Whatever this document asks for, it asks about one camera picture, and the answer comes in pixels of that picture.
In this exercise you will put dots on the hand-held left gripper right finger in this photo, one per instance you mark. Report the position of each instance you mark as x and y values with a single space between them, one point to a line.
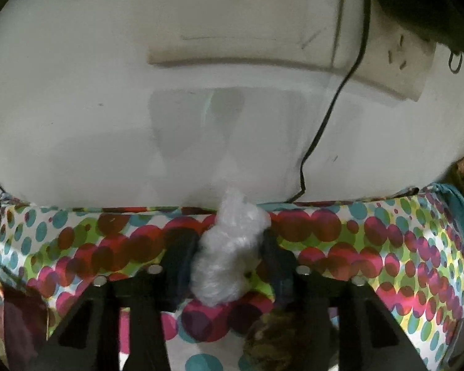
274 268

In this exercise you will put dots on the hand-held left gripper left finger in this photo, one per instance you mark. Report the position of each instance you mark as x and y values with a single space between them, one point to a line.
176 274

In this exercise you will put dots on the clear plastic bag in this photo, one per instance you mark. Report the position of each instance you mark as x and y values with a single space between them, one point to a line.
228 251

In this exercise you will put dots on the polka dot tablecloth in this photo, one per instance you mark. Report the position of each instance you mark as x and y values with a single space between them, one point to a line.
371 239

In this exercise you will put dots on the teal cloth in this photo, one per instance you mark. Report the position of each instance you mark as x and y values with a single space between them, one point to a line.
460 205

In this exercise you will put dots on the black power adapter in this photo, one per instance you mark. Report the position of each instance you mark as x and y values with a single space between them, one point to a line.
417 4

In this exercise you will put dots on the white wall socket plate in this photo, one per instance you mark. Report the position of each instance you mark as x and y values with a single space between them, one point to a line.
394 69
236 19

